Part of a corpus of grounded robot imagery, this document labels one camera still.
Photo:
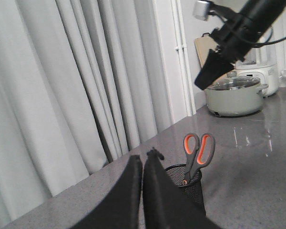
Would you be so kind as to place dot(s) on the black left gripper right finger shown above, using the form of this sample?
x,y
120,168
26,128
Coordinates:
x,y
165,205

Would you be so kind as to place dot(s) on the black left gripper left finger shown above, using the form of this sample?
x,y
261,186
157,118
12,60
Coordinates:
x,y
120,208

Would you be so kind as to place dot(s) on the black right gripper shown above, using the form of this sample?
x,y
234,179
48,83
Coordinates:
x,y
240,32

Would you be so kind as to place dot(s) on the grey orange handled scissors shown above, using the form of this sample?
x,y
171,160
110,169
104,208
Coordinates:
x,y
199,154

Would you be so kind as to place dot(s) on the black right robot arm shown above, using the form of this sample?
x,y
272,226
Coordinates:
x,y
165,207

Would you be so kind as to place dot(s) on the black mesh pen bucket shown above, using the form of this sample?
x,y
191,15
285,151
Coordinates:
x,y
193,190

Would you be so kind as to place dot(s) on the wooden cutting board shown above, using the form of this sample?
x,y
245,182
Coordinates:
x,y
203,45

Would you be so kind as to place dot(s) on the sage green lidded pot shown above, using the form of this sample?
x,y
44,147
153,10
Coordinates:
x,y
235,95

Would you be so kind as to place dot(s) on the white rice cooker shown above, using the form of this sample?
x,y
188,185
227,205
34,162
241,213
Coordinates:
x,y
261,63

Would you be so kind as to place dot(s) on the grey pleated curtain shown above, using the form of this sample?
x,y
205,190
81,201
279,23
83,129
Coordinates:
x,y
81,84

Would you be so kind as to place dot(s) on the white wall pipe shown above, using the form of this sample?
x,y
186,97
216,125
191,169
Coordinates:
x,y
181,48

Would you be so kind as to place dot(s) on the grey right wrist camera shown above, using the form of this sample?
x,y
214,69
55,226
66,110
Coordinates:
x,y
201,9

